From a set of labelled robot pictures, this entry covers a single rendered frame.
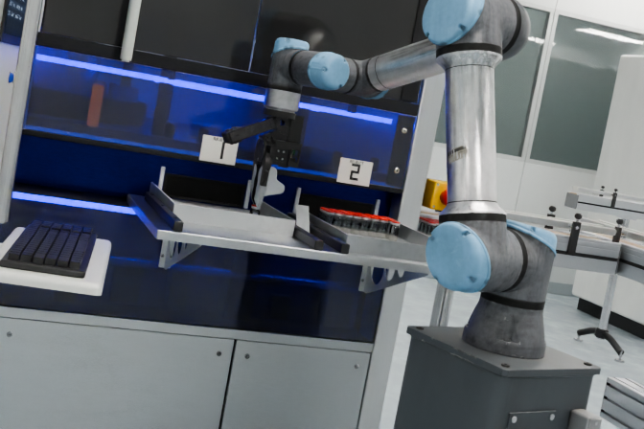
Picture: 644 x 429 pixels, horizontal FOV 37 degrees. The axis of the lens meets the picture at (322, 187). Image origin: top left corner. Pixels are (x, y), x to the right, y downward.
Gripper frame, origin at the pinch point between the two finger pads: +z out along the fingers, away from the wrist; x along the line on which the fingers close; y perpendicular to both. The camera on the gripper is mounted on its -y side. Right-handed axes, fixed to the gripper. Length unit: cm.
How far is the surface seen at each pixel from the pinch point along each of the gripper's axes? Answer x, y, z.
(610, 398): 26, 120, 44
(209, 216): -6.9, -10.7, 4.0
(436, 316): 35, 66, 28
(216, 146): 18.9, -6.1, -9.2
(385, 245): -18.2, 24.2, 3.4
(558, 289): 478, 398, 84
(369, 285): 15.7, 36.6, 18.1
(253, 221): -6.9, -1.3, 3.7
